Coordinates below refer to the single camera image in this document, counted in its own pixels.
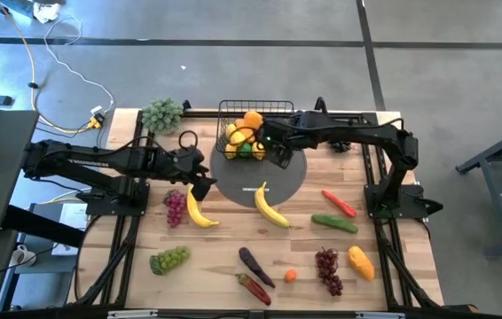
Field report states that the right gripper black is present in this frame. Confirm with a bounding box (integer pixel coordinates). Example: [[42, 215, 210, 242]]
[[262, 113, 312, 170]]

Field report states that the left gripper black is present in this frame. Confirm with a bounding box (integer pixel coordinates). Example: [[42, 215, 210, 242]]
[[166, 148, 218, 201]]

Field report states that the yellow banana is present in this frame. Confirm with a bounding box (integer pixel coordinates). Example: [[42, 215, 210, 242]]
[[254, 181, 292, 230], [186, 183, 220, 230]]

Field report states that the orange crinkled fruit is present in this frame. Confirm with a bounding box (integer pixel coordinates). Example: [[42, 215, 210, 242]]
[[236, 126, 256, 144]]

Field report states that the long red chili pepper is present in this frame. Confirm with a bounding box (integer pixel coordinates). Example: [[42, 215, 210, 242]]
[[321, 190, 358, 219]]

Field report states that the long dark purple vegetable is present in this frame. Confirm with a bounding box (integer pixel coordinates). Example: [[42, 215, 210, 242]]
[[238, 246, 277, 289]]

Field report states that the dark red grapes bunch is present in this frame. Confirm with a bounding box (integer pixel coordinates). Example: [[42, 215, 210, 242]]
[[315, 247, 344, 297]]

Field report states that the pink grapes bunch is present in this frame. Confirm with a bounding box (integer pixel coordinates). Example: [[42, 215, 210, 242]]
[[163, 189, 188, 229]]

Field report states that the round grey woven placemat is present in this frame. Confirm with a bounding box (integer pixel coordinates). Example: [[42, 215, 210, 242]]
[[209, 141, 309, 208]]

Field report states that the black grapes bunch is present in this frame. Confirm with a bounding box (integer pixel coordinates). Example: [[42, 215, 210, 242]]
[[330, 140, 353, 154]]

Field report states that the green grapes bunch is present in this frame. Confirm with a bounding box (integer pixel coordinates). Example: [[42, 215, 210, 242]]
[[148, 245, 192, 276]]

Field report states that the green plant in white pot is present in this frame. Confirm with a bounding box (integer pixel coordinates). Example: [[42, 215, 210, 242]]
[[141, 97, 184, 136]]

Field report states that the green cucumber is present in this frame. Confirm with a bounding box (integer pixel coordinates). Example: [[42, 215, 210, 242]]
[[310, 214, 360, 235]]

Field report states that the yellow white power plug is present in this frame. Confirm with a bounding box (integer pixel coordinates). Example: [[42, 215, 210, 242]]
[[87, 105, 106, 130]]

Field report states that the yellow orange mango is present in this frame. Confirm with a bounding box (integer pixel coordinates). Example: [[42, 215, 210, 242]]
[[347, 245, 375, 283]]

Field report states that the white paper booklet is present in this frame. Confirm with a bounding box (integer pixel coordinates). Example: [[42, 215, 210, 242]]
[[50, 202, 89, 257]]

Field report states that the white mug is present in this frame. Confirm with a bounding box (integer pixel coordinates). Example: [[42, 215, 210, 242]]
[[10, 243, 38, 268]]

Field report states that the black desk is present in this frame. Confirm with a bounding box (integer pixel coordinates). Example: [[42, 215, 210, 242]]
[[0, 109, 86, 249]]

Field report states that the dark side table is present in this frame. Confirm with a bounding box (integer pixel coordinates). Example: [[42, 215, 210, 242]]
[[454, 119, 502, 259]]

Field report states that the crumpled white paper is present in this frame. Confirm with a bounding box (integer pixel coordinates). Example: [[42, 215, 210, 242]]
[[32, 1, 62, 24]]

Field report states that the black wire basket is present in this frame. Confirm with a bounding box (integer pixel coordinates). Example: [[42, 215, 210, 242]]
[[215, 99, 295, 161]]

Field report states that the black aluminium table frame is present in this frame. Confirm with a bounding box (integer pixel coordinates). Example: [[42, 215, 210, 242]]
[[67, 96, 478, 319]]

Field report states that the silver metal bracket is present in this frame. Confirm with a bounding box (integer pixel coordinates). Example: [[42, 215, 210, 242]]
[[107, 309, 159, 319], [356, 311, 406, 319]]

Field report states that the white floor cable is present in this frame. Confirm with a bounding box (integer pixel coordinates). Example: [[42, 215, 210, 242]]
[[44, 15, 115, 117]]

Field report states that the yellow floor cable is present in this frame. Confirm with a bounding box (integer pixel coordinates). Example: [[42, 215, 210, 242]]
[[0, 0, 101, 134]]

